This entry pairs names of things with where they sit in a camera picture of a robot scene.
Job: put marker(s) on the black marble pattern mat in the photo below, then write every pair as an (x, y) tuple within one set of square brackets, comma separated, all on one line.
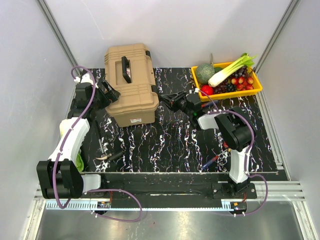
[(170, 144)]

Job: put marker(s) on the red apple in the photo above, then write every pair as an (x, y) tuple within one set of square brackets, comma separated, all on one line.
[(208, 90)]

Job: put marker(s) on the tan plastic tool box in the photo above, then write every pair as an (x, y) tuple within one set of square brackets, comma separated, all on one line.
[(129, 70)]

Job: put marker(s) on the yellow plastic tray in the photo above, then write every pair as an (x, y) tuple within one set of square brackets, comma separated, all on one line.
[(203, 98)]

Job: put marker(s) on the claw hammer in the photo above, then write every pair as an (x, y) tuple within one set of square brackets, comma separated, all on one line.
[(104, 155)]

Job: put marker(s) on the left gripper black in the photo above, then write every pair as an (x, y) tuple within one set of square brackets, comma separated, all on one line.
[(112, 96)]

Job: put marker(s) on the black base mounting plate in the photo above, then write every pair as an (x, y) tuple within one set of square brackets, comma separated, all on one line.
[(123, 199)]

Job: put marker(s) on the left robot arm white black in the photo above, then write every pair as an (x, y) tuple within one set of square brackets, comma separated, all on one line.
[(58, 176)]

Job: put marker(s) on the avocado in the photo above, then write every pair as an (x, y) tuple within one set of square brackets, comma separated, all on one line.
[(217, 69)]

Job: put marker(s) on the leek with green leaves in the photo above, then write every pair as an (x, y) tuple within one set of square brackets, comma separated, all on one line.
[(219, 77)]

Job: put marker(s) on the green melon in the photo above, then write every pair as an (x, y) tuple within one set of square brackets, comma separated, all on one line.
[(204, 72)]

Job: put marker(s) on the napa cabbage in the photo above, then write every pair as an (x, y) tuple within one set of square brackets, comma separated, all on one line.
[(75, 151)]

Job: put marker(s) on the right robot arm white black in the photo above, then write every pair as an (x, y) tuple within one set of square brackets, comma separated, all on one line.
[(237, 133)]

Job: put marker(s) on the black rubber mallet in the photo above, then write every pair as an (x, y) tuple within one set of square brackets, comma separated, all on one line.
[(116, 156)]

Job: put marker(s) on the red yellow cherry cluster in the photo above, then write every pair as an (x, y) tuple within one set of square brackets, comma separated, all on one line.
[(242, 83)]

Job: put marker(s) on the dark grape bunch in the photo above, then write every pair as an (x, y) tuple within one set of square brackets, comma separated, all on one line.
[(226, 87)]

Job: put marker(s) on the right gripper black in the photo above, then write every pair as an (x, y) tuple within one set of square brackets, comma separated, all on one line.
[(174, 98)]

